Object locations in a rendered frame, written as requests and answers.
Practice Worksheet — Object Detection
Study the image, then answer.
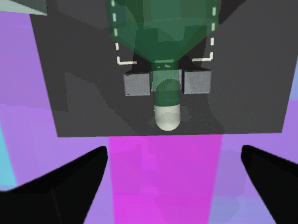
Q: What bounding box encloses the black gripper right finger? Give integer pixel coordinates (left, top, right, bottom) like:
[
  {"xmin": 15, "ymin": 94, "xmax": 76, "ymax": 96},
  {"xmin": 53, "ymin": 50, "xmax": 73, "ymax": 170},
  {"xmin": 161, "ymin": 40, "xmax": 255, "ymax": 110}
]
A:
[{"xmin": 241, "ymin": 145, "xmax": 298, "ymax": 224}]

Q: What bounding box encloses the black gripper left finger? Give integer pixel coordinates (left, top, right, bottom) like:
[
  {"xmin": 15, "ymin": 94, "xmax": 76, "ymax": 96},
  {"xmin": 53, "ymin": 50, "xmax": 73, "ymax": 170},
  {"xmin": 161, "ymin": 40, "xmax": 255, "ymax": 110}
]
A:
[{"xmin": 0, "ymin": 146, "xmax": 108, "ymax": 224}]

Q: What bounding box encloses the green glass bottle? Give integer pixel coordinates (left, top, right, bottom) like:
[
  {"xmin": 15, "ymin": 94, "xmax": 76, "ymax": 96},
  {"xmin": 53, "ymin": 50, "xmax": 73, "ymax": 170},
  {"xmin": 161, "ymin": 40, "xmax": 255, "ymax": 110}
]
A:
[{"xmin": 105, "ymin": 0, "xmax": 219, "ymax": 131}]

